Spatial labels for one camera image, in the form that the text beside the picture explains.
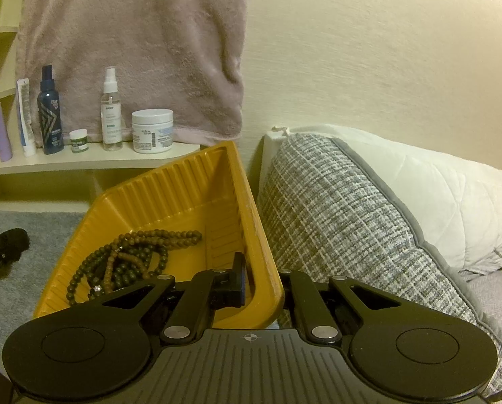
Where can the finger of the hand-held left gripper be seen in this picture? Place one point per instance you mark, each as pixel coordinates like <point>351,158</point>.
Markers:
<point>15,242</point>

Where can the pink grey woven blanket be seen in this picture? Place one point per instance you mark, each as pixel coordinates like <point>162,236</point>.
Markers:
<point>499,298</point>

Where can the white cream jar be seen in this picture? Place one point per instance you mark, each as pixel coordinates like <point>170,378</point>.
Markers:
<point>152,132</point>

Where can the grey terry towel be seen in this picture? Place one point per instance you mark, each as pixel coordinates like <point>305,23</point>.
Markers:
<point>44,261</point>

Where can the cream corner shelf unit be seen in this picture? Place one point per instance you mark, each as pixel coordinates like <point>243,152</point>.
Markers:
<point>86,158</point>

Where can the dark blue spray bottle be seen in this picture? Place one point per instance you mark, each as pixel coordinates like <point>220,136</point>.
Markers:
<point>50,122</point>

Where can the white quilted pillow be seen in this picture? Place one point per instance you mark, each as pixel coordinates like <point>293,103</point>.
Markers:
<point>436,193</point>

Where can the orange plastic tray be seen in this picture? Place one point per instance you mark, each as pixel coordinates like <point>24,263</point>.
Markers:
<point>183,202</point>

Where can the purple cone bottle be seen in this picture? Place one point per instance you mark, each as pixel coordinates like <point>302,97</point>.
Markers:
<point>4,139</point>

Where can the white squeeze tube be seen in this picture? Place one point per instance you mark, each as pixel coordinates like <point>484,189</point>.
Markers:
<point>25,118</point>

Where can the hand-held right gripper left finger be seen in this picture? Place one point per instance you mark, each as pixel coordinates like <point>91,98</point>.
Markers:
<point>243,282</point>

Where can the small green jar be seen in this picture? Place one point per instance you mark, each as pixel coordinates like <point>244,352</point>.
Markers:
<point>78,143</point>

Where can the grey checked pillow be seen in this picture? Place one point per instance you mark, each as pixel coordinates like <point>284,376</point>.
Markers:
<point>348,219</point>

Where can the clear spray bottle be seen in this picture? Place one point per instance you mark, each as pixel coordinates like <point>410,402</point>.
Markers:
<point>112,122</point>

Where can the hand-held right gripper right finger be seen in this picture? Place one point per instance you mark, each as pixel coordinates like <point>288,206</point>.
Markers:
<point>295,290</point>

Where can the pink hanging towel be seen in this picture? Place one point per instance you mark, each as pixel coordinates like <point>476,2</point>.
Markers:
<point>141,50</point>

